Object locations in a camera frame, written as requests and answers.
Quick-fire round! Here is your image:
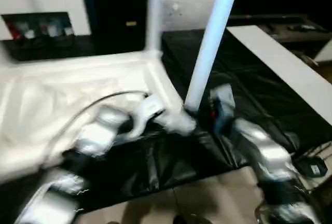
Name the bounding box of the white plastic table top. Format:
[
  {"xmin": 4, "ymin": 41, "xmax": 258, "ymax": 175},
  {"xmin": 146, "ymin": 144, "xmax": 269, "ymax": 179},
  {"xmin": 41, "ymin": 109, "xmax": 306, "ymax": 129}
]
[{"xmin": 0, "ymin": 49, "xmax": 197, "ymax": 184}]

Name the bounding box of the white storage box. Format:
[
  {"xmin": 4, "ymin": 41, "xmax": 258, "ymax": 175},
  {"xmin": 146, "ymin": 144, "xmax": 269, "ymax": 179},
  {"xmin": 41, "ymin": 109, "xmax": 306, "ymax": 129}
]
[{"xmin": 314, "ymin": 37, "xmax": 332, "ymax": 63}]

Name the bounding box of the dark low tv bench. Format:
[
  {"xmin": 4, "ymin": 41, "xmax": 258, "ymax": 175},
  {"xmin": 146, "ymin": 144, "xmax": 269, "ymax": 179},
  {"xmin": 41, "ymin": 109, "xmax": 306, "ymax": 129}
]
[{"xmin": 230, "ymin": 13, "xmax": 332, "ymax": 51}]

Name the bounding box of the grey cushion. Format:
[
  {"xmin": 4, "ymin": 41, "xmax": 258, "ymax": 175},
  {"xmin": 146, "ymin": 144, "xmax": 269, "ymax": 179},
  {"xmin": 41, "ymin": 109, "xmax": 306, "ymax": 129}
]
[{"xmin": 160, "ymin": 0, "xmax": 216, "ymax": 32}]

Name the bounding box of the black remote control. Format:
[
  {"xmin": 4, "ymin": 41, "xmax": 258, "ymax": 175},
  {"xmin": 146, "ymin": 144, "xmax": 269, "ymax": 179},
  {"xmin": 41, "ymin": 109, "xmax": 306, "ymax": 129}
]
[{"xmin": 287, "ymin": 24, "xmax": 317, "ymax": 31}]

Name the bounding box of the black couch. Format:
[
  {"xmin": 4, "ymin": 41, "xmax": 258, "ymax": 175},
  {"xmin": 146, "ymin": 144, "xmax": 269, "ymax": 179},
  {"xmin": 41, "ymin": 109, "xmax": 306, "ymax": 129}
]
[{"xmin": 81, "ymin": 0, "xmax": 332, "ymax": 51}]

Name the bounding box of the black round floor device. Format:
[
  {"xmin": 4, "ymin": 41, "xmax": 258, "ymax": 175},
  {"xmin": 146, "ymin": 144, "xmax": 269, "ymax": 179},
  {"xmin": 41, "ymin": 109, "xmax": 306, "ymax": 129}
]
[{"xmin": 297, "ymin": 156, "xmax": 328, "ymax": 178}]

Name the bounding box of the white plastic table leg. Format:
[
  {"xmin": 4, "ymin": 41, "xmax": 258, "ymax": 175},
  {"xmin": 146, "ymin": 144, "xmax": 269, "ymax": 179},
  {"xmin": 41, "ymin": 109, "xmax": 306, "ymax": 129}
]
[
  {"xmin": 146, "ymin": 0, "xmax": 167, "ymax": 53},
  {"xmin": 184, "ymin": 0, "xmax": 244, "ymax": 114}
]

